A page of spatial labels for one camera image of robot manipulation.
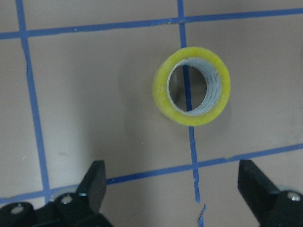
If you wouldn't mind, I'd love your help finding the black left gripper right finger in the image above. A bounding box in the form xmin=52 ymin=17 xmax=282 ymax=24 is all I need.
xmin=238 ymin=159 xmax=303 ymax=227

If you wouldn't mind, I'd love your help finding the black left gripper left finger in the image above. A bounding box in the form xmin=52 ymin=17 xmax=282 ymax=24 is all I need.
xmin=53 ymin=160 xmax=107 ymax=227

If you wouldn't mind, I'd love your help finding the yellow tape roll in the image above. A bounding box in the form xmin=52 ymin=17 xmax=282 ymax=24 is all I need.
xmin=152 ymin=47 xmax=231 ymax=126

